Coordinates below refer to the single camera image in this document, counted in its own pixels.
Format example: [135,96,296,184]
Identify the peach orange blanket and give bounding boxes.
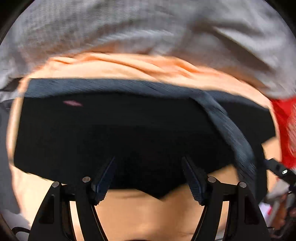
[18,52,273,240]

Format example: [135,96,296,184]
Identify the black pants patterned waistband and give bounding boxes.
[14,78,275,201]

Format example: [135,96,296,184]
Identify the red embroidered cushion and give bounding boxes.
[271,97,295,169]

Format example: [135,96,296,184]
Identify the grey striped duvet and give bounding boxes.
[1,1,295,98]

